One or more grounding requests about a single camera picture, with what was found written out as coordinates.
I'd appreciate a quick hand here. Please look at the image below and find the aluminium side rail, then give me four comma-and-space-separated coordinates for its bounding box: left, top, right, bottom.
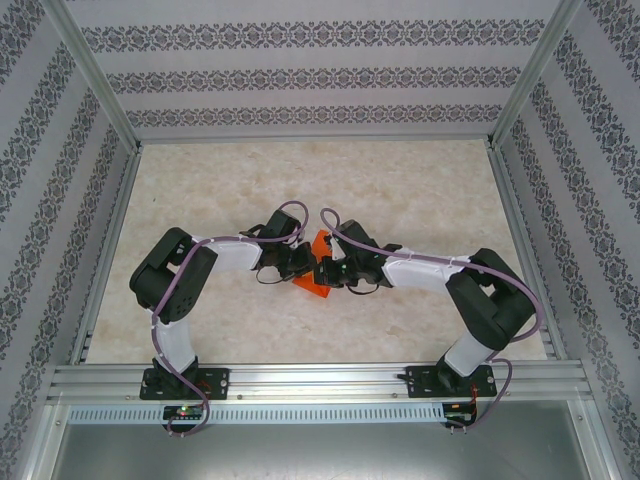
487, 144, 569, 361
67, 144, 146, 366

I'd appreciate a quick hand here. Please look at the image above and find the slotted grey cable duct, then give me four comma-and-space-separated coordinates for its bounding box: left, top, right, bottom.
67, 403, 446, 425

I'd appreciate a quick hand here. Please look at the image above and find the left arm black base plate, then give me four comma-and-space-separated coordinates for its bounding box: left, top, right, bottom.
139, 367, 231, 401

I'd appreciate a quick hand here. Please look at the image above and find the left aluminium side rail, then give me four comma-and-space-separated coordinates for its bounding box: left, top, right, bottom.
67, 144, 146, 366

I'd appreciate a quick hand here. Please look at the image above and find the aluminium rail along wall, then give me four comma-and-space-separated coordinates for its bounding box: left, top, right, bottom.
134, 132, 496, 146

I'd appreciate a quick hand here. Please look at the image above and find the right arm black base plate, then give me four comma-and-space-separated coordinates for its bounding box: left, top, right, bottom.
405, 364, 499, 400

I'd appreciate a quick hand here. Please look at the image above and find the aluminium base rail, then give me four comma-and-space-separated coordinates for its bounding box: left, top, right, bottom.
47, 363, 596, 401

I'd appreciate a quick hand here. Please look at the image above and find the right aluminium frame post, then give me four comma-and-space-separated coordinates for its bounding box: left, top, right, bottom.
487, 0, 589, 151

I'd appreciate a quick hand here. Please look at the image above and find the aluminium frame post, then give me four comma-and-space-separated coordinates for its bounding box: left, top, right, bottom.
39, 0, 144, 151
487, 0, 589, 151

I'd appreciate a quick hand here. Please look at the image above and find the grey metal sheet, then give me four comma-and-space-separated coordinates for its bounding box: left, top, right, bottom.
29, 399, 616, 480

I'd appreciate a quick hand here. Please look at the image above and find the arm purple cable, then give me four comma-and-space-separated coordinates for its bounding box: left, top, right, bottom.
319, 207, 546, 436
149, 199, 309, 440

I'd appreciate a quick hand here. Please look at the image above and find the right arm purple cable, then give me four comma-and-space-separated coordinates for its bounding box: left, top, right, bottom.
319, 207, 546, 436

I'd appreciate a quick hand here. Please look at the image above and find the right aluminium side rail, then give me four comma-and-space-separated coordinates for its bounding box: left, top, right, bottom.
487, 144, 569, 361

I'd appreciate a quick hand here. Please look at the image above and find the left aluminium frame post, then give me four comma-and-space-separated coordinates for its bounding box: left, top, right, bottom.
39, 0, 144, 151

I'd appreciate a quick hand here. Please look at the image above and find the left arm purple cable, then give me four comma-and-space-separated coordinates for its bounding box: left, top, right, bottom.
149, 199, 309, 440

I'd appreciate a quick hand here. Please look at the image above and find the orange paper sheet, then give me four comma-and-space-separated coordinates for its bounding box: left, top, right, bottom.
292, 228, 335, 300

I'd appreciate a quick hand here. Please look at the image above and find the circuit board with green light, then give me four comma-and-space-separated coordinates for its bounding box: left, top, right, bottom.
163, 405, 204, 421

